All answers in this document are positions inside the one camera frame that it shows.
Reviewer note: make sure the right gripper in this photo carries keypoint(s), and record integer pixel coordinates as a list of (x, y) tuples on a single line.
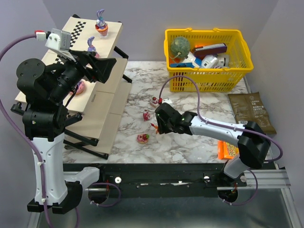
[(162, 119)]

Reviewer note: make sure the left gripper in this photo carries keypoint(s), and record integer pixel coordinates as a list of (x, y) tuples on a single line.
[(88, 65)]

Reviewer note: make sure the orange dragon toy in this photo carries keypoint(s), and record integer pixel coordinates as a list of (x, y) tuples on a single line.
[(155, 127)]

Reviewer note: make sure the purple bunny cupcake toy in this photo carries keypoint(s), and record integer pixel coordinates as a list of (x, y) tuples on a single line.
[(101, 26)]

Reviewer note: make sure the purple bunny pink donut toy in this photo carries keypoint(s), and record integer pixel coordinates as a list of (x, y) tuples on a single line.
[(80, 87)]

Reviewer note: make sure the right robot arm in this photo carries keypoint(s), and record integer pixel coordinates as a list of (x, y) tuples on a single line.
[(252, 143)]

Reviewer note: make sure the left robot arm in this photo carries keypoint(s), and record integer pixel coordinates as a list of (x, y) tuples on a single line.
[(45, 88)]

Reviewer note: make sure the beige tiered shelf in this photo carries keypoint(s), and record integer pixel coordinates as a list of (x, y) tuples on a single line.
[(95, 114)]

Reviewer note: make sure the strawberry cake slice toy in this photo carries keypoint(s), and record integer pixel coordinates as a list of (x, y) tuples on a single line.
[(154, 102)]

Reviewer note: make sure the pink bear toy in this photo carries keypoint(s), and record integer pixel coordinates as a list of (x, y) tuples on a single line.
[(146, 115)]

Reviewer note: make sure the strawberry tart toy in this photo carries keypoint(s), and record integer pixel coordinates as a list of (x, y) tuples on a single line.
[(143, 138)]

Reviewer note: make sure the yellow plastic basket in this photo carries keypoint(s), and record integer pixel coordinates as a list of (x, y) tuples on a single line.
[(206, 75)]

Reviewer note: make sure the blue box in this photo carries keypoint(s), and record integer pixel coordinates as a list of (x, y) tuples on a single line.
[(182, 64)]

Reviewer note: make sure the orange snack box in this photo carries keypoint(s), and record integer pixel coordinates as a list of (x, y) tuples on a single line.
[(227, 151)]

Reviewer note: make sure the green melon ball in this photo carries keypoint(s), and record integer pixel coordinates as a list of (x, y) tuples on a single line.
[(180, 47)]

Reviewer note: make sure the white bottle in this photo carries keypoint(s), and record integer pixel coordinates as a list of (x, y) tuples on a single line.
[(223, 60)]

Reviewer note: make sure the brown coffee bag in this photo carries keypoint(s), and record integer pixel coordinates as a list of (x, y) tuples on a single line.
[(249, 107)]

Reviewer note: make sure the purple box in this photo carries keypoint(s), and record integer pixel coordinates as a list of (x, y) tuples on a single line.
[(210, 49)]

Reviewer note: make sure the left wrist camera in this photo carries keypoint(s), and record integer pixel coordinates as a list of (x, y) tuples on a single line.
[(59, 42)]

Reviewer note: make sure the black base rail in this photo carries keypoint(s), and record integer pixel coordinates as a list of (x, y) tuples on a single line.
[(152, 180)]

